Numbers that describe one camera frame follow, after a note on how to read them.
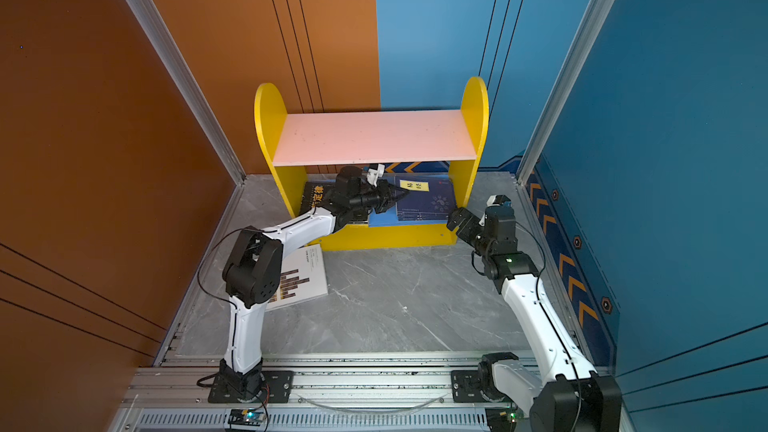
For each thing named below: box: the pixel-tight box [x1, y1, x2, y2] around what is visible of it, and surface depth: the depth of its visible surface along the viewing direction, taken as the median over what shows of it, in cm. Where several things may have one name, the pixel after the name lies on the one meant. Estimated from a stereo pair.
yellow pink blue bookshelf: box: [254, 77, 490, 250], surface depth 77 cm
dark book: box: [299, 181, 337, 215], surface depth 93 cm
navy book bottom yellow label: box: [394, 173, 456, 221], surface depth 90 cm
